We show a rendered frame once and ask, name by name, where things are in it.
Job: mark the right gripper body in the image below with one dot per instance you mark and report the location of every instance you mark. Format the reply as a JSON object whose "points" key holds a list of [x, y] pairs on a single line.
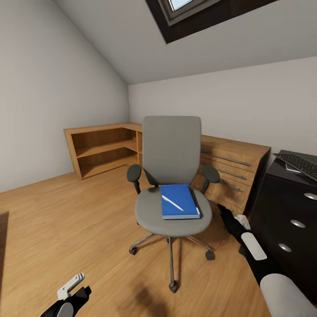
{"points": [[229, 220]]}

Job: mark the swivel chair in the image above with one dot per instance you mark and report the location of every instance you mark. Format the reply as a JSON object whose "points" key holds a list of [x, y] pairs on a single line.
{"points": [[171, 147]]}

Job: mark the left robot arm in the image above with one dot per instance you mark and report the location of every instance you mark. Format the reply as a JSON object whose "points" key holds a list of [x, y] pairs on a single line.
{"points": [[68, 305]]}

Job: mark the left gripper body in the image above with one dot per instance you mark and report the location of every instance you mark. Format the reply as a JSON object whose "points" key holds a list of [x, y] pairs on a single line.
{"points": [[79, 299]]}

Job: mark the pen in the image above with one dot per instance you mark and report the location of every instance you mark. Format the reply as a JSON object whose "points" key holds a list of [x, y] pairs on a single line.
{"points": [[171, 202]]}

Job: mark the folder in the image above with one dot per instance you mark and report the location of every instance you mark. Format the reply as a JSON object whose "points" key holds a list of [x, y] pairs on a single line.
{"points": [[181, 195]]}

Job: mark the notebook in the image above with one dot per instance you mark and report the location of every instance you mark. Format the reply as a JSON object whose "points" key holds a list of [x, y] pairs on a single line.
{"points": [[288, 167]]}

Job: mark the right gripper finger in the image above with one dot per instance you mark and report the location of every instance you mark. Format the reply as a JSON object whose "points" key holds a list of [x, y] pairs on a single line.
{"points": [[221, 207]]}

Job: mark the keyboard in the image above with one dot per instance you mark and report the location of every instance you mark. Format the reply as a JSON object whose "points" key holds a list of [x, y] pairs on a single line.
{"points": [[304, 165]]}

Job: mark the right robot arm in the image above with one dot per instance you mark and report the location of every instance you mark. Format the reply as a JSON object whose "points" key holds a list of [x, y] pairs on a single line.
{"points": [[283, 297]]}

